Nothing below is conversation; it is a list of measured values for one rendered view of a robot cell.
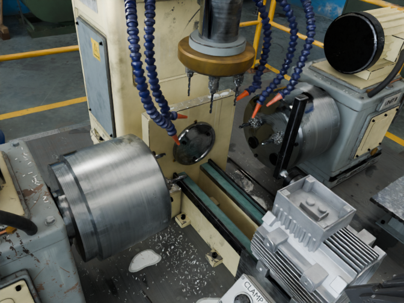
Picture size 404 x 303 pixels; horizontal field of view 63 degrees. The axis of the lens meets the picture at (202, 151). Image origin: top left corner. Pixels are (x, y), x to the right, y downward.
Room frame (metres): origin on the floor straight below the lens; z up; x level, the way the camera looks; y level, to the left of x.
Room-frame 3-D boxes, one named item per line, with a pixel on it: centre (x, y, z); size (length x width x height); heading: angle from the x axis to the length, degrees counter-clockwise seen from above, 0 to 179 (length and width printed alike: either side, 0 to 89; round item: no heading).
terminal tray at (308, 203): (0.48, -0.24, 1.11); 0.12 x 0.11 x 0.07; 38
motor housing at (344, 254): (0.45, -0.26, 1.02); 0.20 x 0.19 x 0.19; 38
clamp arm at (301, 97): (0.71, -0.22, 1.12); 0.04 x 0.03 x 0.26; 39
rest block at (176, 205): (0.71, 0.09, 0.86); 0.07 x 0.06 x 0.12; 129
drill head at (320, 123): (0.93, -0.29, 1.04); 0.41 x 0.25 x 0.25; 129
